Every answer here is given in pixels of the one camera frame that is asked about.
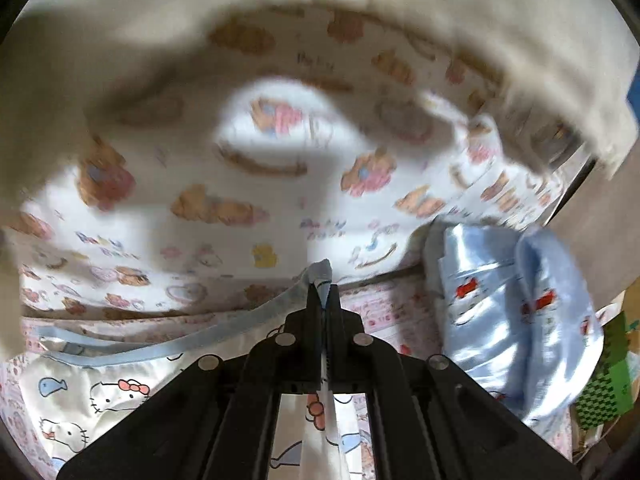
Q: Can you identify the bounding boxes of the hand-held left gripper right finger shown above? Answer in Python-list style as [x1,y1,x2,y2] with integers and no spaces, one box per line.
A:
[326,282,582,480]

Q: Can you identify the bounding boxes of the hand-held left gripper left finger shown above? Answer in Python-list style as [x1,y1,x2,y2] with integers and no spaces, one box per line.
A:
[56,282,326,480]

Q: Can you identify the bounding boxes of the white cat print pants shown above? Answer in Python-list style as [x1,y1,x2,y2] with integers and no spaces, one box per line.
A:
[20,259,371,480]

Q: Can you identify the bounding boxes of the pink print bed sheet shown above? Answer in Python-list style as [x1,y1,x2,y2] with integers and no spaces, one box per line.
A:
[0,280,576,480]

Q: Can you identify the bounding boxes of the bear print sheet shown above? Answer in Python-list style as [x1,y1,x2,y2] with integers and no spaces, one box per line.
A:
[0,5,596,321]

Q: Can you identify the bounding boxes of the blue satin garment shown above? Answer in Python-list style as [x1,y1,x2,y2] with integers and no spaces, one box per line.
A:
[435,222,606,428]

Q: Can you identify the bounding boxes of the wooden cabinet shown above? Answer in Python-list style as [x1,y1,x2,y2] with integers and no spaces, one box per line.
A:
[542,155,640,321]

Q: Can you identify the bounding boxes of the green checkered box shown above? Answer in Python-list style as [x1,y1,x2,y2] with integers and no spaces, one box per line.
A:
[572,310,638,431]

